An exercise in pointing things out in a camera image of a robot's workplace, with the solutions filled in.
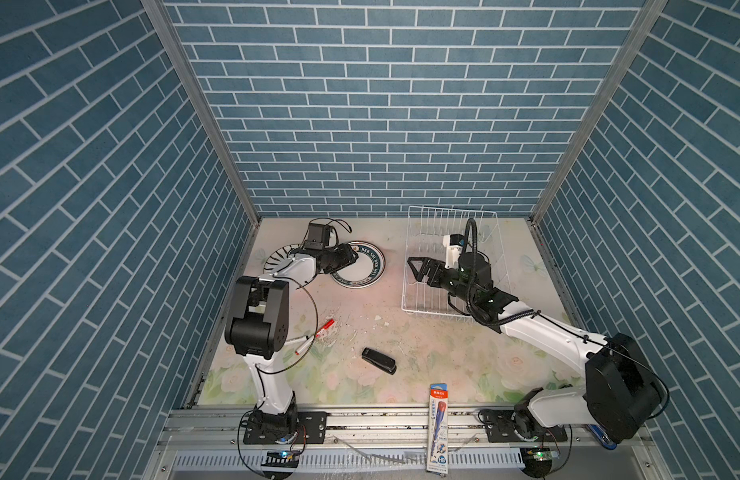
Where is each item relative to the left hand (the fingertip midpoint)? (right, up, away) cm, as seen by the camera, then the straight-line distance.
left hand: (354, 256), depth 98 cm
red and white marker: (-10, -23, -9) cm, 27 cm away
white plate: (+4, -5, +4) cm, 7 cm away
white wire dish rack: (+26, +10, +17) cm, 33 cm away
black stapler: (+9, -28, -17) cm, 34 cm away
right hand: (+19, 0, -16) cm, 25 cm away
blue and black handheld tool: (+64, -43, -26) cm, 81 cm away
